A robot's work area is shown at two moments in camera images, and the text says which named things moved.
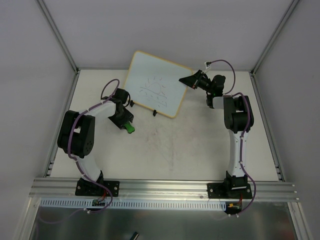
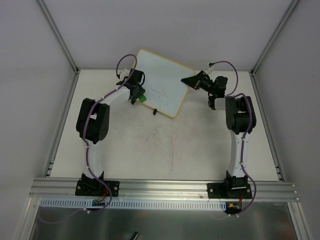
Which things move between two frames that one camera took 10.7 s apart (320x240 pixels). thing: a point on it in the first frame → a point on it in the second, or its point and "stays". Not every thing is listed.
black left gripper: x=122 y=120 → x=136 y=92
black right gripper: x=196 y=81 stays
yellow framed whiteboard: x=153 y=82 stays
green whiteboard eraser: x=129 y=128 → x=142 y=98
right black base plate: x=229 y=190 stays
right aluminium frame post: x=289 y=9 stays
